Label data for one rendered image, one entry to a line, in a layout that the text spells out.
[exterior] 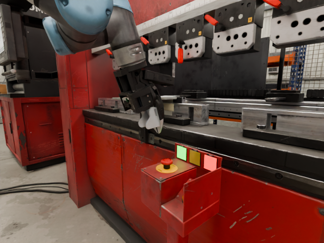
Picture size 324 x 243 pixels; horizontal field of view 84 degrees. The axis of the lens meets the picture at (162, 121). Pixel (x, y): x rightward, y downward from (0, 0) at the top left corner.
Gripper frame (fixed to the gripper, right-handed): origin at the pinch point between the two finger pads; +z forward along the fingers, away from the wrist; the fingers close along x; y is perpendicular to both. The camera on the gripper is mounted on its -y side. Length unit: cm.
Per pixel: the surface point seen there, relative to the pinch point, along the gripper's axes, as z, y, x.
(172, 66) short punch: -11.5, -37.8, -27.6
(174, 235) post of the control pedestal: 32.3, 10.5, 5.8
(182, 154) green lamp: 14.6, -6.7, -1.1
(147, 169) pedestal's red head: 12.2, 7.3, -3.2
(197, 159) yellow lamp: 14.4, -6.6, 6.1
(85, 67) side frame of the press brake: -24, -26, -117
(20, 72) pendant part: -36, 13, -169
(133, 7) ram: -46, -45, -55
